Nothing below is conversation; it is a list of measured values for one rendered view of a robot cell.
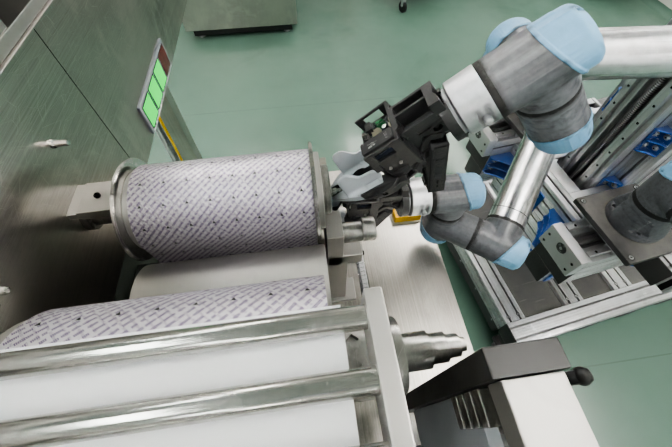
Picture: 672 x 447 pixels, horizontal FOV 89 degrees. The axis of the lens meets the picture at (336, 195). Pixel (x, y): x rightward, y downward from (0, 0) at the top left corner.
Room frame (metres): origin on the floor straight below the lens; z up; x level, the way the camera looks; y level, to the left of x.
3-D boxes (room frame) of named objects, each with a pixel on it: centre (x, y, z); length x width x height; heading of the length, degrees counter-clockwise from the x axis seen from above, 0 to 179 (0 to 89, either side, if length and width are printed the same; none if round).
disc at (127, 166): (0.27, 0.28, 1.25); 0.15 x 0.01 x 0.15; 8
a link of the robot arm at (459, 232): (0.39, -0.25, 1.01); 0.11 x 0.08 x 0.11; 60
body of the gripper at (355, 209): (0.38, -0.08, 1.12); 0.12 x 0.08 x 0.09; 98
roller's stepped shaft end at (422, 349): (0.06, -0.09, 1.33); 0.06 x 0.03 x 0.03; 98
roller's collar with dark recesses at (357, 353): (0.06, -0.03, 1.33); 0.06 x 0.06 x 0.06; 8
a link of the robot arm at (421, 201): (0.38, -0.16, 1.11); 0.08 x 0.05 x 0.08; 8
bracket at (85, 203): (0.26, 0.33, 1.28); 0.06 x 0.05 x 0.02; 98
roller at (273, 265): (0.17, 0.14, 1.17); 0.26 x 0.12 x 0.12; 98
